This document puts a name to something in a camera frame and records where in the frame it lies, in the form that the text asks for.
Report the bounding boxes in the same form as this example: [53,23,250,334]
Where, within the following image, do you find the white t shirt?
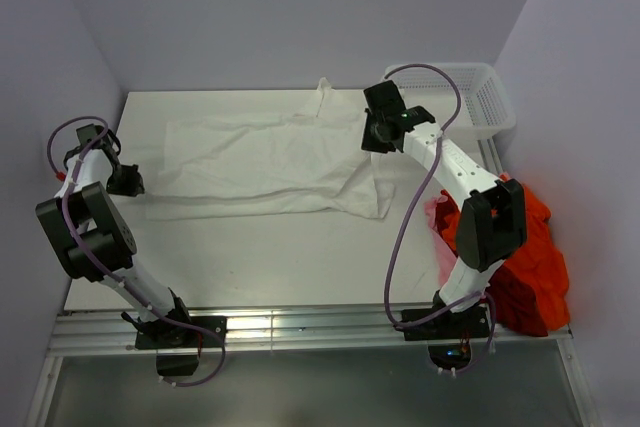
[146,79,395,220]

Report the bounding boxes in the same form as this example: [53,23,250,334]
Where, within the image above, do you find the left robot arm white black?
[35,116,197,347]

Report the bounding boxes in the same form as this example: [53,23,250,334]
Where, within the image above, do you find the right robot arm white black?
[361,80,527,337]

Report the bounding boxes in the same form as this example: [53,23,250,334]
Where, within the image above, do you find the white plastic basket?
[383,62,516,142]

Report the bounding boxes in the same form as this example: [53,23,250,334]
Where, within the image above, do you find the aluminium rail frame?
[24,139,601,427]

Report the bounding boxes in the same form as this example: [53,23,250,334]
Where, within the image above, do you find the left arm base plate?
[135,315,227,350]

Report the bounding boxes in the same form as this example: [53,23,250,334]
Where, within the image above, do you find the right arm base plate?
[399,305,491,341]

